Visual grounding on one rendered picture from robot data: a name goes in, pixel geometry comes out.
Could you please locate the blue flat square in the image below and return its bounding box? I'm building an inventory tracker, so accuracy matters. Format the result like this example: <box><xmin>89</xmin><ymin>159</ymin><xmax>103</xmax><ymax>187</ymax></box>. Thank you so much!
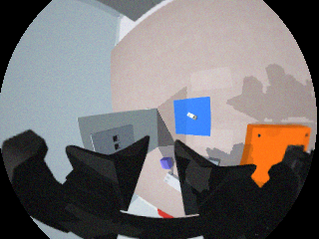
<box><xmin>172</xmin><ymin>97</ymin><xmax>211</xmax><ymax>136</ymax></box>

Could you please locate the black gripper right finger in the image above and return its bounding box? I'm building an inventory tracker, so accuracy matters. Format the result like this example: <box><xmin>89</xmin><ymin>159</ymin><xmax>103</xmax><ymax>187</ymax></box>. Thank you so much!
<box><xmin>174</xmin><ymin>139</ymin><xmax>258</xmax><ymax>216</ymax></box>

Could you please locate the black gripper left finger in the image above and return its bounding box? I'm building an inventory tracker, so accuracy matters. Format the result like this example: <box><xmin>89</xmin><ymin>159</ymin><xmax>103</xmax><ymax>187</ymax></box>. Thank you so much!
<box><xmin>65</xmin><ymin>135</ymin><xmax>151</xmax><ymax>211</ymax></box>

